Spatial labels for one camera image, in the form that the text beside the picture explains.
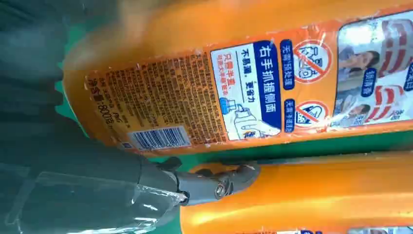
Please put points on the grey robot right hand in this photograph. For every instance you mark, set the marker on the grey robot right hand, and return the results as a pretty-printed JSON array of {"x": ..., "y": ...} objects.
[{"x": 80, "y": 181}]

